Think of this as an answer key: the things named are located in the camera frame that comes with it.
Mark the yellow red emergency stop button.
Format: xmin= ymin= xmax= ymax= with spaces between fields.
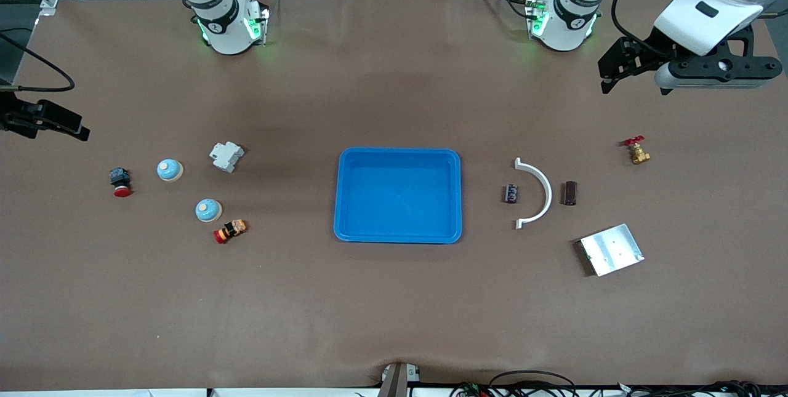
xmin=213 ymin=219 xmax=248 ymax=245

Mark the black cable bundle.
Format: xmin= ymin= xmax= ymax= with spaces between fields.
xmin=449 ymin=371 xmax=788 ymax=397

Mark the brown table cover sheet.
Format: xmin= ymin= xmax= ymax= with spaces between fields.
xmin=0 ymin=0 xmax=788 ymax=393

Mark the red mushroom push button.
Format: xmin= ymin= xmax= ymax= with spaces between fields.
xmin=109 ymin=167 xmax=133 ymax=198

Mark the brass valve red handle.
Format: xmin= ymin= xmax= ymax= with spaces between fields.
xmin=622 ymin=136 xmax=651 ymax=166

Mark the white circuit breaker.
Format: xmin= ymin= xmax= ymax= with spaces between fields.
xmin=209 ymin=141 xmax=246 ymax=174

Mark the silver metal plate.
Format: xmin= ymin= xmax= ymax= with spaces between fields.
xmin=577 ymin=223 xmax=645 ymax=278

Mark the grey metal mount bracket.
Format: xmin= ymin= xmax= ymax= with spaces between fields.
xmin=377 ymin=362 xmax=423 ymax=397

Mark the white curved bracket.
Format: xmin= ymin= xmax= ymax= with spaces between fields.
xmin=514 ymin=157 xmax=553 ymax=230

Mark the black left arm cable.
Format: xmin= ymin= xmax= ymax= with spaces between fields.
xmin=611 ymin=0 xmax=675 ymax=59

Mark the blue plastic tray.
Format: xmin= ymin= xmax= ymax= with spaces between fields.
xmin=333 ymin=147 xmax=463 ymax=244

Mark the blue desk bell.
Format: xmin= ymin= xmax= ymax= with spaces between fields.
xmin=195 ymin=198 xmax=223 ymax=223
xmin=156 ymin=158 xmax=184 ymax=183

